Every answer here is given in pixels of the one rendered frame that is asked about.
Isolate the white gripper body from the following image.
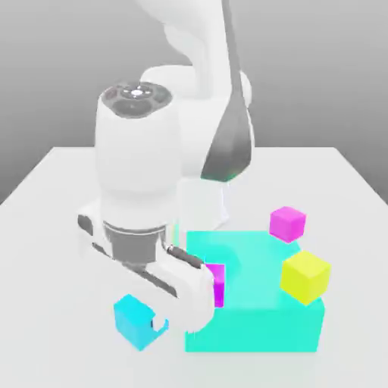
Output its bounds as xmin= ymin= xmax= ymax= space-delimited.
xmin=79 ymin=238 xmax=217 ymax=335

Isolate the small cyan cube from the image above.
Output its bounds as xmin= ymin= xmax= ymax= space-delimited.
xmin=113 ymin=293 xmax=170 ymax=352

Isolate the small magenta cube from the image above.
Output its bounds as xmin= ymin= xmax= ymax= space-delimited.
xmin=268 ymin=205 xmax=307 ymax=244
xmin=205 ymin=262 xmax=226 ymax=309

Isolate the small yellow cube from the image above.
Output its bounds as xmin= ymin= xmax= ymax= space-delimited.
xmin=280 ymin=249 xmax=332 ymax=306

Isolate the large teal box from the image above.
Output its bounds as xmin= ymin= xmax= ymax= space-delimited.
xmin=184 ymin=230 xmax=325 ymax=353

